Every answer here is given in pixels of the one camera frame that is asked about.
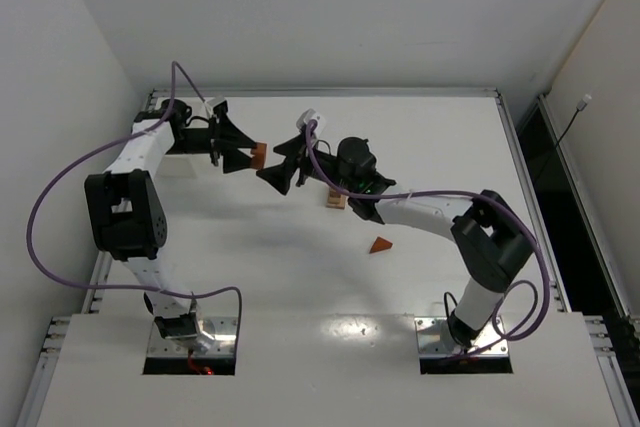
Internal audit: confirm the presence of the reddish-brown arch wood block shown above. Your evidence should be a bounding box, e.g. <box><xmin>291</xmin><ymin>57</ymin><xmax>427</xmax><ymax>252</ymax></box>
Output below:
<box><xmin>250</xmin><ymin>142</ymin><xmax>268</xmax><ymax>170</ymax></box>

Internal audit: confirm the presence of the reddish-brown triangular wood block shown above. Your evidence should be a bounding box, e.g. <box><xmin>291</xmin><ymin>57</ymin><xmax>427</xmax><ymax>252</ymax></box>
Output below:
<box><xmin>369</xmin><ymin>236</ymin><xmax>393</xmax><ymax>254</ymax></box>

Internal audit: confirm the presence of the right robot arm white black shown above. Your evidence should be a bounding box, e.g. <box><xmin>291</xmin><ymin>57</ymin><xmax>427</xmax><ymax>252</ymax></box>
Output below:
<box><xmin>257</xmin><ymin>134</ymin><xmax>533</xmax><ymax>349</ymax></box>

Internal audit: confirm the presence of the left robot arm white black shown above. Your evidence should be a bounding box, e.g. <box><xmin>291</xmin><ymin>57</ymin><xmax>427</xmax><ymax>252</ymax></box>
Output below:
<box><xmin>84</xmin><ymin>98</ymin><xmax>266</xmax><ymax>348</ymax></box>

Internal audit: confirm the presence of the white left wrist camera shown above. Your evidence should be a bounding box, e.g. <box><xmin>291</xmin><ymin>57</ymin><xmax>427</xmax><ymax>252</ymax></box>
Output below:
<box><xmin>201</xmin><ymin>96</ymin><xmax>226</xmax><ymax>118</ymax></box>

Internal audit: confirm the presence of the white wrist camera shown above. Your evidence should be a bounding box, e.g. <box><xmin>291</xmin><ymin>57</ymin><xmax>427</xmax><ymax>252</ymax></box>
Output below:
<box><xmin>201</xmin><ymin>96</ymin><xmax>226</xmax><ymax>118</ymax></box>
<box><xmin>296</xmin><ymin>109</ymin><xmax>327</xmax><ymax>136</ymax></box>

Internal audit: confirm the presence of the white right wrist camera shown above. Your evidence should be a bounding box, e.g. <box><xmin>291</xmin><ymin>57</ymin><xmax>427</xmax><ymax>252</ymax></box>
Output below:
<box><xmin>296</xmin><ymin>109</ymin><xmax>327</xmax><ymax>136</ymax></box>

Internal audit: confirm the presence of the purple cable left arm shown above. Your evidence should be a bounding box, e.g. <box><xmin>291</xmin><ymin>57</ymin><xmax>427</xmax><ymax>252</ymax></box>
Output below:
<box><xmin>25</xmin><ymin>60</ymin><xmax>244</xmax><ymax>348</ymax></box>

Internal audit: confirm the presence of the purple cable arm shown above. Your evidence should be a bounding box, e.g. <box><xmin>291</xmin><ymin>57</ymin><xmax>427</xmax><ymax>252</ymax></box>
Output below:
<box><xmin>25</xmin><ymin>60</ymin><xmax>244</xmax><ymax>348</ymax></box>
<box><xmin>305</xmin><ymin>119</ymin><xmax>553</xmax><ymax>363</ymax></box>

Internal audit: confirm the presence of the aluminium table frame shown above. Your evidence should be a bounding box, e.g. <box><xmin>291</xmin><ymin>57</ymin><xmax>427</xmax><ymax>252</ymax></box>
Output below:
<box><xmin>38</xmin><ymin>93</ymin><xmax>620</xmax><ymax>426</ymax></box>

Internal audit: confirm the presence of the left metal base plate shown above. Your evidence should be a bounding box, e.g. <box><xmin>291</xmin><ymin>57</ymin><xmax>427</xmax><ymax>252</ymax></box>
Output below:
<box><xmin>146</xmin><ymin>317</ymin><xmax>239</xmax><ymax>360</ymax></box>

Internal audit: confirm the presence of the metal base plate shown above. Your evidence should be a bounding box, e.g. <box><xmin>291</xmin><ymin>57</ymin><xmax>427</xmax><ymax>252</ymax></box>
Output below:
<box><xmin>146</xmin><ymin>317</ymin><xmax>239</xmax><ymax>360</ymax></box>
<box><xmin>414</xmin><ymin>316</ymin><xmax>509</xmax><ymax>360</ymax></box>

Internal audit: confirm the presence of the red wire under base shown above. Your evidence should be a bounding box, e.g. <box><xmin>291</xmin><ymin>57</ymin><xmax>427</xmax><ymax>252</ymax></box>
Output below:
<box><xmin>186</xmin><ymin>350</ymin><xmax>216</xmax><ymax>376</ymax></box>

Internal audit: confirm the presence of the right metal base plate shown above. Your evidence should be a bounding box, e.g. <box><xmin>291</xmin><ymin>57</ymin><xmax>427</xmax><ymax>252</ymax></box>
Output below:
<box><xmin>414</xmin><ymin>316</ymin><xmax>509</xmax><ymax>360</ymax></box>

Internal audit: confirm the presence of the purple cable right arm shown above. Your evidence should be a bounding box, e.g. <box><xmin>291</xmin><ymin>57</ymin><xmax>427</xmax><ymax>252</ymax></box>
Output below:
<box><xmin>305</xmin><ymin>119</ymin><xmax>553</xmax><ymax>363</ymax></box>

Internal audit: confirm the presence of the black cable white connector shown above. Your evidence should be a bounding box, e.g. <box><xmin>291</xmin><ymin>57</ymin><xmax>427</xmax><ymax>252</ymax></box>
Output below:
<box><xmin>544</xmin><ymin>93</ymin><xmax>592</xmax><ymax>165</ymax></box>

